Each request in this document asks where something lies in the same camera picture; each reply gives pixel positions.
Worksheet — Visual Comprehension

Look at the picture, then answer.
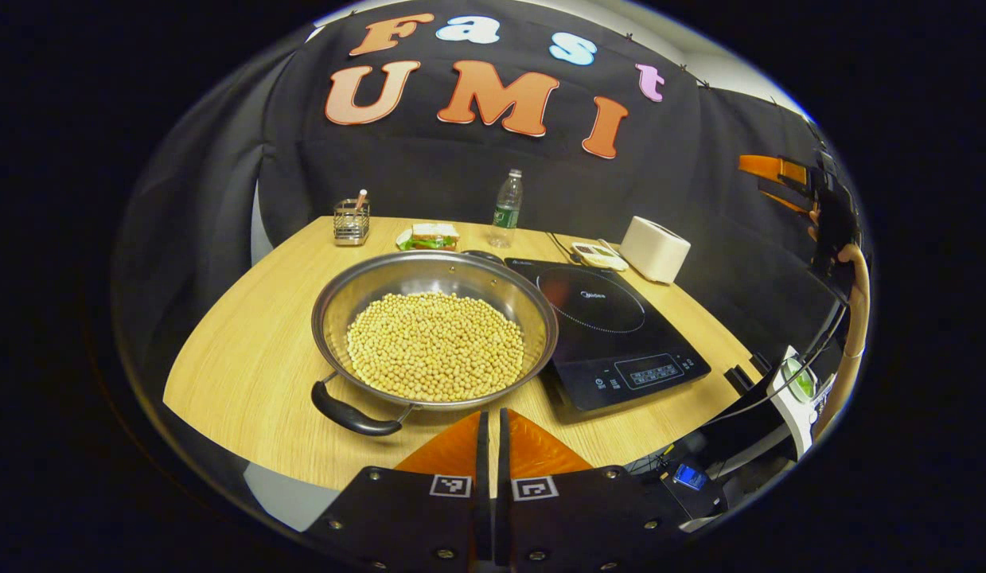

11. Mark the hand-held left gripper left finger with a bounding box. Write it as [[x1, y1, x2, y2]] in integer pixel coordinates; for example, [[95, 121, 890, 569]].
[[302, 410, 493, 573]]

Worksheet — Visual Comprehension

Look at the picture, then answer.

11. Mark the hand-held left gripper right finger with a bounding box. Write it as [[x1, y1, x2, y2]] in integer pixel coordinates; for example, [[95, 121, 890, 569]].
[[493, 408, 692, 573]]

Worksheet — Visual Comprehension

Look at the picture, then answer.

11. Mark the pile of yellow soybeans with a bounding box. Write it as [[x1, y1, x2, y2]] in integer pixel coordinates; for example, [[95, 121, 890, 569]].
[[346, 291, 526, 403]]

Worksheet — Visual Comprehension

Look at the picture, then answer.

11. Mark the black induction cooktop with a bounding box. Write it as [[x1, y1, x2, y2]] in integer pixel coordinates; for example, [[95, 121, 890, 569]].
[[505, 256, 712, 415]]

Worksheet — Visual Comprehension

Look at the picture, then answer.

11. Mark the steel pot with black handles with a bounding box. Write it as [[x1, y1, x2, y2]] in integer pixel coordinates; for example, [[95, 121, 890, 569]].
[[310, 251, 559, 437]]

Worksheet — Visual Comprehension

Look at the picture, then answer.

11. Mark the white toaster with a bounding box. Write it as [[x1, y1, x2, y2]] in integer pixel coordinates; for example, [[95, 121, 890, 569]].
[[619, 216, 692, 285]]

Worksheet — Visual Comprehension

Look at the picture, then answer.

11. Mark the white device with green part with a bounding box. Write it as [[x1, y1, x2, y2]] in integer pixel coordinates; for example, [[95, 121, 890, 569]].
[[767, 345, 836, 458]]

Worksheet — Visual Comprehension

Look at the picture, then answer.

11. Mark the white divided spice dish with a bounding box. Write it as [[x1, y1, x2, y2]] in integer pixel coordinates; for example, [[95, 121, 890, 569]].
[[570, 241, 629, 272]]

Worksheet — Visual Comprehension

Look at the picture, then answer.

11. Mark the clear plastic water bottle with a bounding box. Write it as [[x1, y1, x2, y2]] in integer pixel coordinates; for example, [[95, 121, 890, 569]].
[[488, 169, 524, 249]]

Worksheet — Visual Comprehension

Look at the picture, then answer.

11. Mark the sandwich with lettuce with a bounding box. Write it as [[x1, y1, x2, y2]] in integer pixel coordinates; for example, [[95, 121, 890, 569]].
[[405, 223, 462, 252]]

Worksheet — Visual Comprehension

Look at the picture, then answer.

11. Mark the black backdrop cloth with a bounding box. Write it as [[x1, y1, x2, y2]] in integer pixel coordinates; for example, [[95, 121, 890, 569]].
[[115, 0, 867, 383]]

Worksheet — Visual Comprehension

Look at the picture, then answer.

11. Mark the black cooktop power cord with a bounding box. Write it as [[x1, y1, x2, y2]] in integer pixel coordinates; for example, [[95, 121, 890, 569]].
[[545, 231, 579, 265]]

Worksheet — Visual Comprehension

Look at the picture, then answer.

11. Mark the wire mesh utensil holder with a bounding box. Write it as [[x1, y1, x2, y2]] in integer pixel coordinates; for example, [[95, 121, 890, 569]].
[[333, 189, 372, 246]]

